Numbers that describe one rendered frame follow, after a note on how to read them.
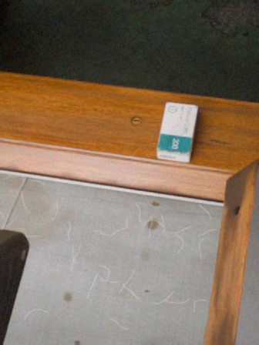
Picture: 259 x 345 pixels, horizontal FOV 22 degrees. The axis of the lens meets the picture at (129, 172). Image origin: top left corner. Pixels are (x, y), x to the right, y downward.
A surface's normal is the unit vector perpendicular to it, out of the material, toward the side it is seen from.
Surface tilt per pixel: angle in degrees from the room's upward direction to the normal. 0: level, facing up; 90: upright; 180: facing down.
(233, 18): 0
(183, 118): 0
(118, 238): 0
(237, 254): 67
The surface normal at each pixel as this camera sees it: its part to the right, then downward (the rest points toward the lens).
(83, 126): -0.07, -0.43
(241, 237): -0.93, -0.30
